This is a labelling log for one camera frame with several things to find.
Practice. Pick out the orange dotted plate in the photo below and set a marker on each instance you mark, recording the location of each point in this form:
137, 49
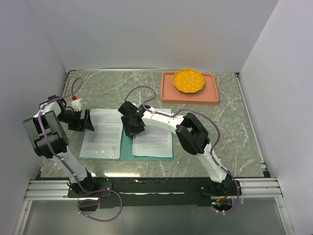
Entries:
188, 81

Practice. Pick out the printed paper sheet top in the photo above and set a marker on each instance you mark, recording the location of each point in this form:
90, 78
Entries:
103, 143

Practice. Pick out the pink rectangular tray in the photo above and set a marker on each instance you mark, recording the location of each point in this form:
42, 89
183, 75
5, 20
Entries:
208, 95

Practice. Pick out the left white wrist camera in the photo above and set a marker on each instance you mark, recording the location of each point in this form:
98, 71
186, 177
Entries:
76, 104

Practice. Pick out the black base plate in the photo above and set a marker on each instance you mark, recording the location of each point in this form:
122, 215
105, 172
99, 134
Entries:
116, 200

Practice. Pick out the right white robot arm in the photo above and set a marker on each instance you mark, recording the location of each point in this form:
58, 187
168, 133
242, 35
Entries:
191, 133

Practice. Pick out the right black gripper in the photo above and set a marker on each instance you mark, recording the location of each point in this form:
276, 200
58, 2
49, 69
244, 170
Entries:
128, 129

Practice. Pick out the silver folder clip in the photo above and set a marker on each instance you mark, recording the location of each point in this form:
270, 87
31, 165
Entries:
132, 137

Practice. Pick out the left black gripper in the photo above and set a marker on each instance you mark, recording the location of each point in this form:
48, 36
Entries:
84, 124

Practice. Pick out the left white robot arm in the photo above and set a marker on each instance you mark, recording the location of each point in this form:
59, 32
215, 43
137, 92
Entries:
49, 139

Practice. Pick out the aluminium frame rail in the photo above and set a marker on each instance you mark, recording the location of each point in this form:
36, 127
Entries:
243, 187

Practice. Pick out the clear glass cup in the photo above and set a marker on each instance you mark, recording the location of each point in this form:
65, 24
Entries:
47, 163

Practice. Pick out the teal file folder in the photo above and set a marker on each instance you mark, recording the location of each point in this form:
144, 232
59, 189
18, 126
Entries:
126, 152

